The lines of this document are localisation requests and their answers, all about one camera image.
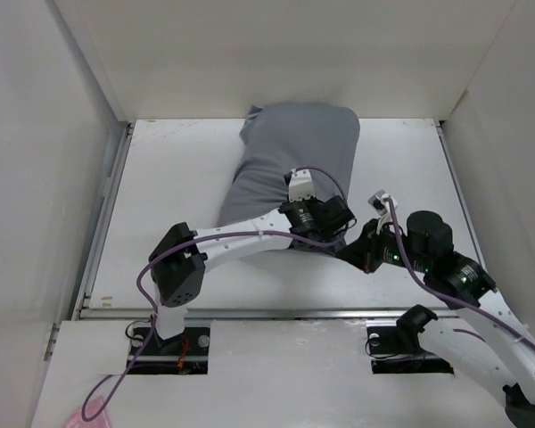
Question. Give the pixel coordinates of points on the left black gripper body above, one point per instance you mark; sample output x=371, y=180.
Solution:
x=308, y=202

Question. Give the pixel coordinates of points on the grey pillowcase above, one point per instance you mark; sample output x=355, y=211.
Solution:
x=284, y=136

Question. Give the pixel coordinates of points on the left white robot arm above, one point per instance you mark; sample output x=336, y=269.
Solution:
x=179, y=262

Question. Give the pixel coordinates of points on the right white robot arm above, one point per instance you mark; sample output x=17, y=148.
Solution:
x=497, y=353

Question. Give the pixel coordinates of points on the white foam front board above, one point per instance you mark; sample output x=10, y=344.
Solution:
x=261, y=374

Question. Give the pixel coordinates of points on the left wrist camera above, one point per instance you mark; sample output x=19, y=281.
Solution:
x=300, y=185

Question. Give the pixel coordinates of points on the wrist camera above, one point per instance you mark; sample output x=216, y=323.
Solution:
x=300, y=185
x=384, y=204

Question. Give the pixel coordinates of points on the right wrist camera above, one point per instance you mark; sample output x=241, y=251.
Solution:
x=384, y=204

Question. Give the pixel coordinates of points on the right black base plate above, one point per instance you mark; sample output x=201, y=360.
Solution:
x=394, y=352

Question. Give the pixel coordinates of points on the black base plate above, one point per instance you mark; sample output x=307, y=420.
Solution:
x=186, y=354
x=394, y=352

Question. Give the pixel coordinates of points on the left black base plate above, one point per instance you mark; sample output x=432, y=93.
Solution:
x=186, y=354

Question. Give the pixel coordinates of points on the aluminium front rail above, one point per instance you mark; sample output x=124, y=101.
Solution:
x=232, y=314

